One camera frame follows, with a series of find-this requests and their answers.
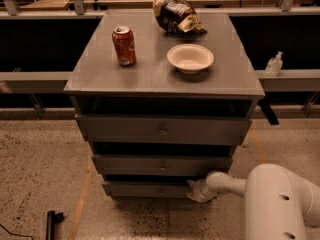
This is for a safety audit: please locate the white paper bowl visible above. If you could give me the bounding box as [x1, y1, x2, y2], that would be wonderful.
[167, 44, 214, 74]

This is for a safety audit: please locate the clear sanitizer pump bottle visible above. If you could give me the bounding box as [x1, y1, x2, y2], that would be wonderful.
[265, 51, 283, 77]

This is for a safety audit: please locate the grey middle drawer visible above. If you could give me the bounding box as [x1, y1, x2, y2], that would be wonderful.
[92, 154, 232, 176]

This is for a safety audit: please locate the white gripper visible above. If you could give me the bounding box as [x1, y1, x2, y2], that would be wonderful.
[186, 180, 216, 202]

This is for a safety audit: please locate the crumpled chip bag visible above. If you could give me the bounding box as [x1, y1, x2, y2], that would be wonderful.
[153, 0, 206, 33]

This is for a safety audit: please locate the grey metal railing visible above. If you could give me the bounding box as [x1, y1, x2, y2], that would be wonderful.
[0, 0, 320, 120]

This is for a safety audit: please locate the black post on floor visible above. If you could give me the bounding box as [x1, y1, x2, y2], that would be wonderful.
[46, 210, 64, 240]

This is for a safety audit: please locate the red soda can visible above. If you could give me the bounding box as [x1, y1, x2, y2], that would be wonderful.
[112, 26, 136, 66]

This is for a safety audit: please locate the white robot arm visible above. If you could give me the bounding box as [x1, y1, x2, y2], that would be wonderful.
[188, 163, 320, 240]

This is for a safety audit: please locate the black cable on floor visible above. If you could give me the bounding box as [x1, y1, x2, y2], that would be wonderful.
[0, 222, 36, 240]

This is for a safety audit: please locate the grey bottom drawer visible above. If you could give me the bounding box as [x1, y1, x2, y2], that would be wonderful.
[103, 181, 192, 199]

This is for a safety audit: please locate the grey wooden drawer cabinet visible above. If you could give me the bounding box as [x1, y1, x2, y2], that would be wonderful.
[63, 10, 266, 202]

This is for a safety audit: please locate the grey drawer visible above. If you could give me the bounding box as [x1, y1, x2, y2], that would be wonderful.
[76, 114, 251, 146]
[103, 181, 192, 199]
[92, 154, 232, 176]

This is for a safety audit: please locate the grey top drawer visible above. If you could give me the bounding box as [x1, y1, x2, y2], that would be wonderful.
[76, 114, 251, 146]

